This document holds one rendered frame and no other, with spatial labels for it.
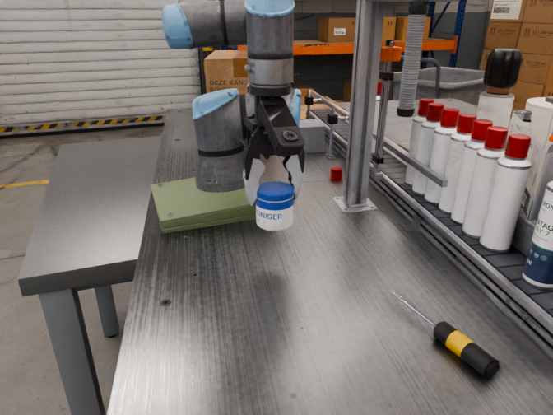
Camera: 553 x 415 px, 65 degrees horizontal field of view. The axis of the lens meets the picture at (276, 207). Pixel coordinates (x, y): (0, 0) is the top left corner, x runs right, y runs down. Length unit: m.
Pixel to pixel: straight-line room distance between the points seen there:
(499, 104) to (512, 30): 3.57
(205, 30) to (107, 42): 4.43
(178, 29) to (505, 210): 0.64
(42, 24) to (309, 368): 4.89
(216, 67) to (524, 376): 1.23
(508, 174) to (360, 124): 0.35
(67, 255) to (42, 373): 1.09
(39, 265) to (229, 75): 0.89
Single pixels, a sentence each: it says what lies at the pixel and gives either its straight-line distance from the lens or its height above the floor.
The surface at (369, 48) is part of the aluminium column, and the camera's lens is 1.01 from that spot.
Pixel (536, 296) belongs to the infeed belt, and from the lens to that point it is 0.78.
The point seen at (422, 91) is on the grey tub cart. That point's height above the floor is 0.72.
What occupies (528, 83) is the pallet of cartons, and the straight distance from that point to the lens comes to 4.73.
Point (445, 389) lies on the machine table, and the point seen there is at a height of 0.83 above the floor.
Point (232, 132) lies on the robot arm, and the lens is 1.06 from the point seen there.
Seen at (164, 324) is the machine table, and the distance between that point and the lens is 0.72.
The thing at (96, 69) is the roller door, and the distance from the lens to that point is 5.26.
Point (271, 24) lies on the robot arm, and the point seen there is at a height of 1.25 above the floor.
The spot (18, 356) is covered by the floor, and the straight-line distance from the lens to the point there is 2.13.
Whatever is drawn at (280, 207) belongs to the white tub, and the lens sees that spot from 0.77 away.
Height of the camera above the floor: 1.28
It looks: 25 degrees down
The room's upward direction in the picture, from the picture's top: straight up
